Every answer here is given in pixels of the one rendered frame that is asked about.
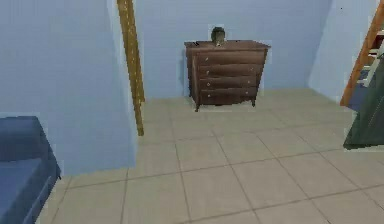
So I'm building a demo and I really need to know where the dark brown chest of drawers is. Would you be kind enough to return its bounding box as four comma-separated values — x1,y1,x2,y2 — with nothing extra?
184,39,272,113

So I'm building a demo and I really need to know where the small grey-green round object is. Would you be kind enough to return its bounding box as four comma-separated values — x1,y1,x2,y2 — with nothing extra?
210,26,227,47

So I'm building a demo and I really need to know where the dark green cabinet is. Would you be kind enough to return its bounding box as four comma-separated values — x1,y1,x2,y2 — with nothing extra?
342,56,384,150

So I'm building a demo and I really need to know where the orange-brown wooden shelf unit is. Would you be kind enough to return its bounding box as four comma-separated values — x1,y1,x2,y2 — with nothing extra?
339,0,384,108

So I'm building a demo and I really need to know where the blue sofa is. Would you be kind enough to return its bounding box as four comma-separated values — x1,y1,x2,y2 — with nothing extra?
0,115,62,224

